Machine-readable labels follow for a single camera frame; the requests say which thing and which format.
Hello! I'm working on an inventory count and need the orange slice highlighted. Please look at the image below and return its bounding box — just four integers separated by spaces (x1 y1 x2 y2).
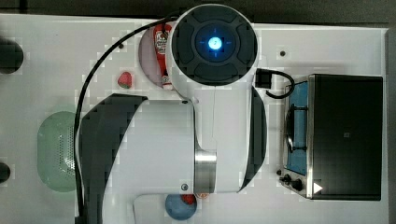
195 193 209 200

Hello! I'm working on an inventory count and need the black cylinder holder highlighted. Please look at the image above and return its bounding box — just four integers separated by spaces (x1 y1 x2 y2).
0 38 24 74

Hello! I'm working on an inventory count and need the blue bowl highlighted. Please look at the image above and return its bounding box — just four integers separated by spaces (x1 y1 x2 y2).
165 194 197 220

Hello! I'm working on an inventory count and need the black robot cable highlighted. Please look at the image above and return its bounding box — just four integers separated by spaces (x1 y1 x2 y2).
73 11 181 218

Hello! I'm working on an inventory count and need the lilac round plate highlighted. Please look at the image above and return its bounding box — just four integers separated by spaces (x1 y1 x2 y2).
138 28 162 87

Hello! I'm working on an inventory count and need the black toaster oven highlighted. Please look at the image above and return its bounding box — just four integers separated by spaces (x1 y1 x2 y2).
277 74 384 201

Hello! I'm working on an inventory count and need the red strawberry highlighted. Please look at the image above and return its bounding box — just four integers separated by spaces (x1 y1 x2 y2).
118 72 133 89

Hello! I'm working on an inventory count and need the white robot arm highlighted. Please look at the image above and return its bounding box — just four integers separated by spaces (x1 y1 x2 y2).
76 4 267 224

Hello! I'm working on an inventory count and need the red item in bowl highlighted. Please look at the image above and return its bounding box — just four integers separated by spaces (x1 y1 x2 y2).
181 194 196 205

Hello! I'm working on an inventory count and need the red ketchup bottle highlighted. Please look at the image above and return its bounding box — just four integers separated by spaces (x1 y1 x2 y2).
153 23 173 90

